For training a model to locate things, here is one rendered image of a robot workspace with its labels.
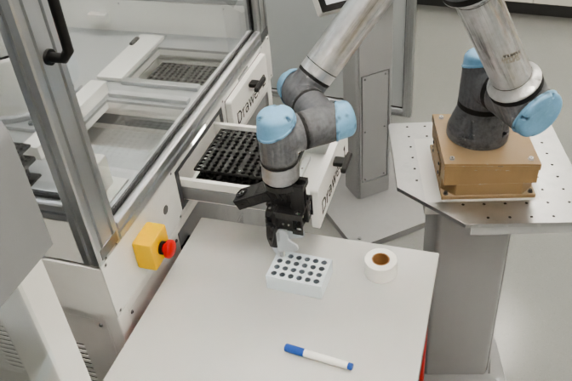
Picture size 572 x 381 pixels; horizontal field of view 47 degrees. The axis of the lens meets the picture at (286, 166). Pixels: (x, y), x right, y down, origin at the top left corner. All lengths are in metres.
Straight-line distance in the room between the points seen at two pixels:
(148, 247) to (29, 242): 0.70
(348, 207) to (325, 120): 1.52
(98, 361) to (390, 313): 0.67
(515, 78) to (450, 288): 0.73
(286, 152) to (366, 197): 1.57
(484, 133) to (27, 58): 1.04
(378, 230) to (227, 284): 1.27
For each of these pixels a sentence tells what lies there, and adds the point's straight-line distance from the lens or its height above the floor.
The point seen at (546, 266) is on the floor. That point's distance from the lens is 2.64.
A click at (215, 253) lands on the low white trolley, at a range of 1.54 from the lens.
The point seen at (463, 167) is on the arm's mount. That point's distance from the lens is 1.60.
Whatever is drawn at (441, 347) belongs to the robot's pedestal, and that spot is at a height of 0.15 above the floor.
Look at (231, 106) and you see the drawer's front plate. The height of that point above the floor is 0.91.
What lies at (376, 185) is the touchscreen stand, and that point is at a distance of 2.78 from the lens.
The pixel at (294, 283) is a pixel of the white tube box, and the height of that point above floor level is 0.79.
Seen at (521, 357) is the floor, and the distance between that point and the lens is 2.34.
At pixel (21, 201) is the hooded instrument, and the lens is 0.66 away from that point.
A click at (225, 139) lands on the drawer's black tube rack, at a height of 0.90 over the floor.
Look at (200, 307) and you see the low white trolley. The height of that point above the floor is 0.76.
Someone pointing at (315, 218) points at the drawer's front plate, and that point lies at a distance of 1.46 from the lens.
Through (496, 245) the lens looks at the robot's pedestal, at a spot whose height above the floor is 0.57.
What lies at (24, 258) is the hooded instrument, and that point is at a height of 1.39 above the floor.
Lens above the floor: 1.81
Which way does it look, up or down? 36 degrees down
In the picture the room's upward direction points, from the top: 5 degrees counter-clockwise
